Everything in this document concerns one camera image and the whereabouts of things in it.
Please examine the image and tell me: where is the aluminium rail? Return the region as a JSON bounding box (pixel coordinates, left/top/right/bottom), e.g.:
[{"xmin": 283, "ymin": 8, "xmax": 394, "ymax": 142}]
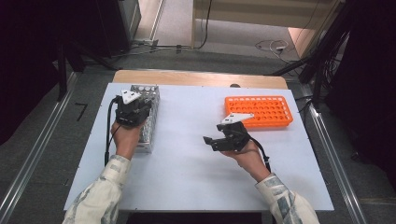
[
  {"xmin": 0, "ymin": 72, "xmax": 79, "ymax": 220},
  {"xmin": 306, "ymin": 101, "xmax": 370, "ymax": 224}
]

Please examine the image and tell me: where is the white floor cable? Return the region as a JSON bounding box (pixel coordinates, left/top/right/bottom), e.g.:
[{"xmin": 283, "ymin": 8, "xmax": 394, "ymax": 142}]
[{"xmin": 255, "ymin": 38, "xmax": 291, "ymax": 57}]

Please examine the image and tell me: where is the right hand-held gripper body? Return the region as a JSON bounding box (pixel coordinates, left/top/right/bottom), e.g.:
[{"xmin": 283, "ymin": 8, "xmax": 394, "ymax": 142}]
[{"xmin": 216, "ymin": 112, "xmax": 255, "ymax": 153}]

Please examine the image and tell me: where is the black metal stand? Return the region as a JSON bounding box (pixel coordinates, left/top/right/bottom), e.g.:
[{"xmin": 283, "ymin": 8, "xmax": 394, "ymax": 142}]
[
  {"xmin": 269, "ymin": 0, "xmax": 354, "ymax": 105},
  {"xmin": 56, "ymin": 43, "xmax": 68, "ymax": 102}
]

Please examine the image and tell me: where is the grey power strip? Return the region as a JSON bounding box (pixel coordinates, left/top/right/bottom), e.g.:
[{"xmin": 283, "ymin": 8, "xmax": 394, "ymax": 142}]
[{"xmin": 133, "ymin": 37, "xmax": 161, "ymax": 49}]

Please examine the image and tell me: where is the orange test tube rack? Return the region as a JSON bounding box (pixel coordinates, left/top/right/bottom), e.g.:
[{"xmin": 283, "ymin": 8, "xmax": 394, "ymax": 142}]
[{"xmin": 224, "ymin": 95, "xmax": 294, "ymax": 130}]

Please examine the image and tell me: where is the dark cabinet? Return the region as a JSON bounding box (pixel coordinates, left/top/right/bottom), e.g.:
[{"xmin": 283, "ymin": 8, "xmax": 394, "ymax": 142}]
[{"xmin": 94, "ymin": 0, "xmax": 142, "ymax": 60}]

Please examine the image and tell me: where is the person's right hand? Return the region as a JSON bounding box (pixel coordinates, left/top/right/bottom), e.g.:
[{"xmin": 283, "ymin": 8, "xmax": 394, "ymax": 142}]
[{"xmin": 221, "ymin": 140, "xmax": 273, "ymax": 184}]

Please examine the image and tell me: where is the beige cabinet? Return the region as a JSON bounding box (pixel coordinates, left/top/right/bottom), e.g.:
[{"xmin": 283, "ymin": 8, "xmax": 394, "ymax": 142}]
[{"xmin": 191, "ymin": 0, "xmax": 344, "ymax": 59}]

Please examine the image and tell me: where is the black floor cable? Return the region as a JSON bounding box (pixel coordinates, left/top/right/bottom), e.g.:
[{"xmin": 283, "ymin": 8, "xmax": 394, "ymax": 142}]
[{"xmin": 191, "ymin": 0, "xmax": 214, "ymax": 50}]

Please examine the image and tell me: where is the perforated metal test tube rack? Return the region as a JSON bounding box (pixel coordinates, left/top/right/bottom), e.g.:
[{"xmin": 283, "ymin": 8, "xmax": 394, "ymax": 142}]
[{"xmin": 129, "ymin": 84, "xmax": 162, "ymax": 154}]

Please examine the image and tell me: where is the person's left hand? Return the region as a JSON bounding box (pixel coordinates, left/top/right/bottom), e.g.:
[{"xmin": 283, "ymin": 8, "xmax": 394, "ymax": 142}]
[{"xmin": 110, "ymin": 119, "xmax": 148, "ymax": 161}]

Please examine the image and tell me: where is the white board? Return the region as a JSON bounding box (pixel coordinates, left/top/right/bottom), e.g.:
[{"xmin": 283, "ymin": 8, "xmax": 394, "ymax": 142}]
[{"xmin": 64, "ymin": 82, "xmax": 334, "ymax": 213}]

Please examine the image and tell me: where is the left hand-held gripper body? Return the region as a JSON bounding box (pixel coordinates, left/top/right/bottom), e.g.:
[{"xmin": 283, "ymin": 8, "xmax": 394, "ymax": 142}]
[{"xmin": 115, "ymin": 89, "xmax": 153, "ymax": 127}]

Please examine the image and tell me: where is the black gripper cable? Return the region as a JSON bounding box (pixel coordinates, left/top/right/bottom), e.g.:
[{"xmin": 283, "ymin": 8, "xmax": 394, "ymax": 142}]
[
  {"xmin": 104, "ymin": 95, "xmax": 123, "ymax": 166},
  {"xmin": 247, "ymin": 135, "xmax": 273, "ymax": 174}
]

